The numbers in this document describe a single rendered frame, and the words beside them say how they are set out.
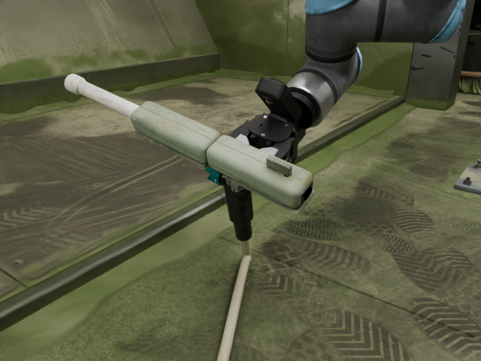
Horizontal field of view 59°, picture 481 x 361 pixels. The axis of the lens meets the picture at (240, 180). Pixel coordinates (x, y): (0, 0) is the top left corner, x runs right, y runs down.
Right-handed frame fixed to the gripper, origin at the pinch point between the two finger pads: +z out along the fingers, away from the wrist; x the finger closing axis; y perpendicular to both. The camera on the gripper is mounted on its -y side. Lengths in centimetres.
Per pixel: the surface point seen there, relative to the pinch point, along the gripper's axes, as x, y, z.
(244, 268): -3.2, 19.2, 3.6
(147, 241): 16.4, 20.6, 8.2
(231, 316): -8.0, 13.8, 13.3
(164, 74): 120, 84, -93
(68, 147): 73, 40, -10
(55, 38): 136, 45, -54
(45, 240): 30.8, 17.0, 19.4
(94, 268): 17.1, 15.5, 18.7
